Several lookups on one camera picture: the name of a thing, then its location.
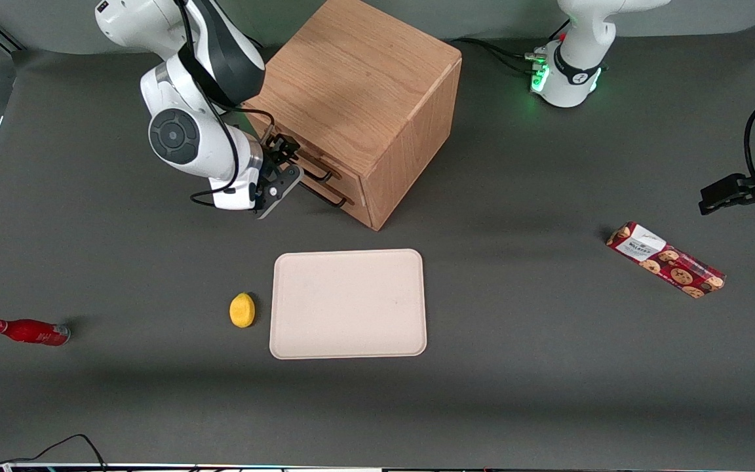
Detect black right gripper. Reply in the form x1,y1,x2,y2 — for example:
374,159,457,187
260,135,301,192

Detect wooden drawer cabinet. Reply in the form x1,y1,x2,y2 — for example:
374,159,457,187
239,0,463,231

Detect red cookie box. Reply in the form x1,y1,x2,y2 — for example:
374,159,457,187
606,222,726,300

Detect white rectangular tray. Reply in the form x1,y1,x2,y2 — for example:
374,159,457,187
269,248,428,361

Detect yellow lemon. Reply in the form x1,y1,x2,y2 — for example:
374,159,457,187
229,292,256,328

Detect red soda bottle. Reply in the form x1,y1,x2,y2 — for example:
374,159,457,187
0,319,71,347

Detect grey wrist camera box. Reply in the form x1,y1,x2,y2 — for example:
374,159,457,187
252,165,303,220

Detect black cable along right arm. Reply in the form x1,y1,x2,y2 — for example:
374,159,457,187
178,0,277,207

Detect black cable behind left base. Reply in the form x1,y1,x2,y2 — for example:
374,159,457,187
450,37,541,75

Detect black cable at table edge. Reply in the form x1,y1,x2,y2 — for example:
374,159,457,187
0,433,108,472

